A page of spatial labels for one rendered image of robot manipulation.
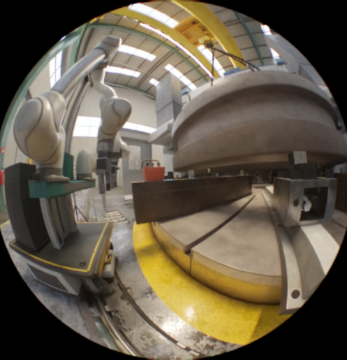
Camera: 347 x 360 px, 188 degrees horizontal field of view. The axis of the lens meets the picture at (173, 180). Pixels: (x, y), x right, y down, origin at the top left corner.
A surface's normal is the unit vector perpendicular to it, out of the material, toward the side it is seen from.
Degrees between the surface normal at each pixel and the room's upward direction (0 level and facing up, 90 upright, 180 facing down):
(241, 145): 90
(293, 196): 90
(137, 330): 0
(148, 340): 0
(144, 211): 90
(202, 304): 0
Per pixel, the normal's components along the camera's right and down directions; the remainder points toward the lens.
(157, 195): 0.43, 0.00
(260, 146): -0.73, 0.05
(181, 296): -0.05, -1.00
